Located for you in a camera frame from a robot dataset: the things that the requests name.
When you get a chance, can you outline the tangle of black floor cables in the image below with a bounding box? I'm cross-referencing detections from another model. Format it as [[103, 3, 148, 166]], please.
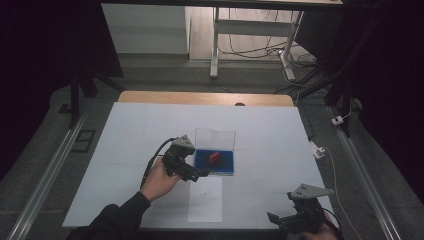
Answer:
[[218, 8, 329, 95]]

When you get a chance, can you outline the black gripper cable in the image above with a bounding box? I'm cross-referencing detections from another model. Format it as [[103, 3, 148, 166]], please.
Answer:
[[320, 207, 345, 240], [140, 136, 177, 188]]

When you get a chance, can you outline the person's left hand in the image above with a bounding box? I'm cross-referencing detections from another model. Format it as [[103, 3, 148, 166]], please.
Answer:
[[139, 156, 183, 204]]

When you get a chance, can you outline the black floor plate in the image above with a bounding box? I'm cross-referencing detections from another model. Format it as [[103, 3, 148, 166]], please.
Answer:
[[70, 129, 97, 154]]

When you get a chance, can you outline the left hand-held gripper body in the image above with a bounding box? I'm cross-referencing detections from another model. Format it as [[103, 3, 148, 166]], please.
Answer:
[[162, 134, 201, 183]]

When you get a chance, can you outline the white desk frame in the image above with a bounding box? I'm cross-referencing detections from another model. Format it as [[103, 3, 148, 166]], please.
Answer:
[[209, 6, 305, 81]]

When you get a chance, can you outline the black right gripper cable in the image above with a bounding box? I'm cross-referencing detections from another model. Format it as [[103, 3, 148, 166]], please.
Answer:
[[320, 207, 345, 240]]

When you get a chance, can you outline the person's right hand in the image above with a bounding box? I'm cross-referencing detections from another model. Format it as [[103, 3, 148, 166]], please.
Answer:
[[300, 211, 342, 240]]

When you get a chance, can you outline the white cabinet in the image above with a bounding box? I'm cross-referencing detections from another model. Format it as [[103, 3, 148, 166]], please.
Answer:
[[101, 3, 191, 55]]

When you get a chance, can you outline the clear plastic lid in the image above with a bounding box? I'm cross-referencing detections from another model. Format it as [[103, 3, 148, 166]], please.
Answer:
[[187, 175, 223, 223]]

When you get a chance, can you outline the small white plug with cable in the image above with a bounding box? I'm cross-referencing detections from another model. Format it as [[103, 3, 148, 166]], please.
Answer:
[[331, 107, 354, 127]]

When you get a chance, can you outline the metal floor rail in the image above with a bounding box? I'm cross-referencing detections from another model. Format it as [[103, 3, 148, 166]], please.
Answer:
[[5, 109, 90, 240], [327, 105, 404, 240]]

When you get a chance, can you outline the clear case with blue pad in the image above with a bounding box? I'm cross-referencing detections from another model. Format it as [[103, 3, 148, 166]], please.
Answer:
[[193, 128, 237, 177]]

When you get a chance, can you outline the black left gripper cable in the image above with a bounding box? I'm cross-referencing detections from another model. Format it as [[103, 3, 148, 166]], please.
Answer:
[[140, 136, 177, 188]]

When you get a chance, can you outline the white plug adapter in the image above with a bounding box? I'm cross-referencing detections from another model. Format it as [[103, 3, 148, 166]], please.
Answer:
[[309, 141, 326, 160]]

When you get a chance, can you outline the white table cover board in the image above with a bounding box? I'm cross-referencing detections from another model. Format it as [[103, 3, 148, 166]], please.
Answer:
[[62, 101, 335, 231]]

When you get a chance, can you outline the long white cable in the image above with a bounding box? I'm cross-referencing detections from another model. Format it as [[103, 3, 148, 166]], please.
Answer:
[[322, 146, 364, 240]]

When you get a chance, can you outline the black stand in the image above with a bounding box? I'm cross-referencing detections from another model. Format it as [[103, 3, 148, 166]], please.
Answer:
[[299, 64, 356, 138], [67, 61, 125, 130]]

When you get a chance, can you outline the black curtain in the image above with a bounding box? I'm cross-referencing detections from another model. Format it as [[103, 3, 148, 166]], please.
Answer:
[[0, 0, 124, 183], [294, 0, 424, 196]]

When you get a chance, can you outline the wooden table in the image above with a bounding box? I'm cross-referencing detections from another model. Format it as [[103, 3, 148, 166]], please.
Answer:
[[118, 90, 295, 108]]

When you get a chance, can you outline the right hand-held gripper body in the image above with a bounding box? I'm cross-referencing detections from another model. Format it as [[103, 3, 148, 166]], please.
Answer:
[[287, 182, 336, 235]]

